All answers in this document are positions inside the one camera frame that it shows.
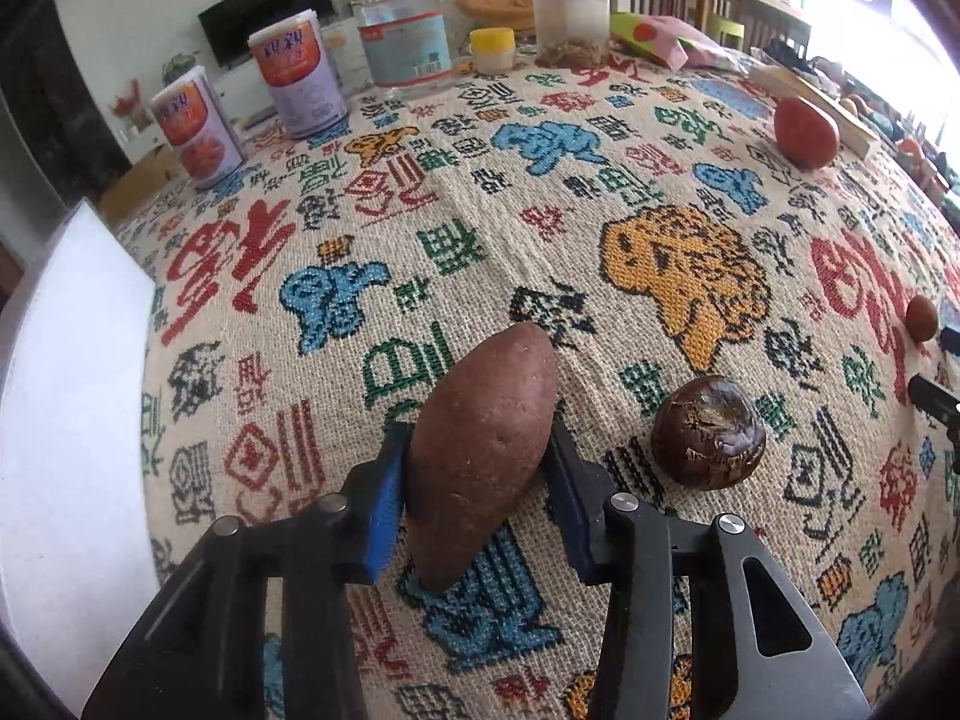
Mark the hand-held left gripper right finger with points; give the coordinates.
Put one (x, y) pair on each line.
(574, 525)

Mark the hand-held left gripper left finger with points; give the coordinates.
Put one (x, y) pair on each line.
(382, 517)

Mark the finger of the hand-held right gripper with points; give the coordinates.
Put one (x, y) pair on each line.
(930, 396)

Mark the purple sweet potato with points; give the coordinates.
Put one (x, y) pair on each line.
(480, 450)

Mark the white cardboard box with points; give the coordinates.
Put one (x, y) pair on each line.
(67, 390)

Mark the brown-green round fruit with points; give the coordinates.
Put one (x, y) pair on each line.
(921, 317)

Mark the dark wrinkled passion fruit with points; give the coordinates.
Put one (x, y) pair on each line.
(709, 431)

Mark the red apple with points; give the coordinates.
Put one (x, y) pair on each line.
(806, 131)

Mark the flat wooden board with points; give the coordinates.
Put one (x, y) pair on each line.
(817, 109)

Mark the printed woven tablecloth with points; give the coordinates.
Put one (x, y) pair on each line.
(525, 202)

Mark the brown cardboard box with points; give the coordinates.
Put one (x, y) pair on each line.
(139, 184)

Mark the green plastic chair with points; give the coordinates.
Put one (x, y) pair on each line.
(725, 31)

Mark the purple and orange can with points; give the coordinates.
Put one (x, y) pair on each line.
(196, 127)
(300, 71)

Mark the colourful snack bag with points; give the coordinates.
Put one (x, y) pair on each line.
(667, 37)

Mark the small yellow cup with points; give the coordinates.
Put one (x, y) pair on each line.
(493, 50)

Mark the red flower plant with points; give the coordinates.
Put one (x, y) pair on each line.
(129, 105)

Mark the clear jar with gold lid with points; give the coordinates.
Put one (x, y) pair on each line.
(401, 30)

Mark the green potted plant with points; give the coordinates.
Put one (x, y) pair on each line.
(180, 66)

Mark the clear container with black lid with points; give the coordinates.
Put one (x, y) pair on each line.
(570, 15)

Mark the black television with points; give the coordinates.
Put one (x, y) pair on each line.
(262, 4)

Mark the dark display cabinet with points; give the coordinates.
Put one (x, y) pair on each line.
(52, 105)

